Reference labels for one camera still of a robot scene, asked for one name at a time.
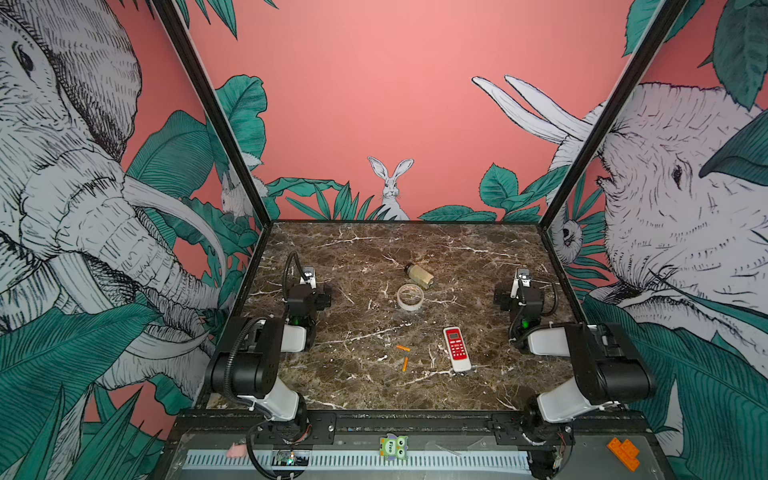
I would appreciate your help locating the white slotted cable duct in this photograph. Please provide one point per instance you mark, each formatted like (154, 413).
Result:
(336, 460)

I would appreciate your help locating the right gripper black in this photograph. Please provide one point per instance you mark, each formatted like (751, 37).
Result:
(501, 297)

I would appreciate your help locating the spice jar black lid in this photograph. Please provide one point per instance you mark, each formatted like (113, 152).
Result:
(419, 275)

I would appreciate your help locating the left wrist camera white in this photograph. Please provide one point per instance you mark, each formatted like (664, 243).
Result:
(308, 276)

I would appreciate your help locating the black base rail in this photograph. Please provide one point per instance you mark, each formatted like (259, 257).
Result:
(323, 427)

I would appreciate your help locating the small circuit board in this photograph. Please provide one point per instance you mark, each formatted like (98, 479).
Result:
(291, 459)

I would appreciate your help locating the white red remote control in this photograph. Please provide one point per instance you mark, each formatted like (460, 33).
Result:
(457, 349)

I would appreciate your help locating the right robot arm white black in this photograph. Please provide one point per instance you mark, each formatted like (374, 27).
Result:
(608, 370)

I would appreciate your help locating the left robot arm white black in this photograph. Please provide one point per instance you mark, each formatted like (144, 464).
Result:
(244, 368)

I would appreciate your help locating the orange plastic blocks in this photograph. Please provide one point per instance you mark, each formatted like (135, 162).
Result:
(626, 452)

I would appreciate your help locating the white tape roll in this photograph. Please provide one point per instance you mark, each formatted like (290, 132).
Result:
(410, 297)

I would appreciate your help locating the pink object on shelf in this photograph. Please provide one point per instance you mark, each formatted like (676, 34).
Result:
(237, 450)

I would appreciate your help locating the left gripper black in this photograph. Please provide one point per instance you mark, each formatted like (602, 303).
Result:
(324, 297)

